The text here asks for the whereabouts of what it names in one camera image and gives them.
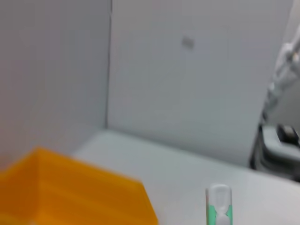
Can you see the white humanoid robot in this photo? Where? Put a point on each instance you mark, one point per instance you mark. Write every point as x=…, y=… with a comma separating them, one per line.
x=283, y=70

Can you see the green utility knife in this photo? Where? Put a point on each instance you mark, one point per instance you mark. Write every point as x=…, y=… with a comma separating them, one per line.
x=219, y=206

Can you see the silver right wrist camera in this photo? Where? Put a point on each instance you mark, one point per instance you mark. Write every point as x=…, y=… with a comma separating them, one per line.
x=269, y=138

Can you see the yellow plastic bin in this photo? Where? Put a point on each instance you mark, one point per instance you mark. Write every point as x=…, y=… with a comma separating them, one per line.
x=70, y=187

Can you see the small white wall label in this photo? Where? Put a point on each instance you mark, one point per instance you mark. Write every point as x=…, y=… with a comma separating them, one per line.
x=188, y=42

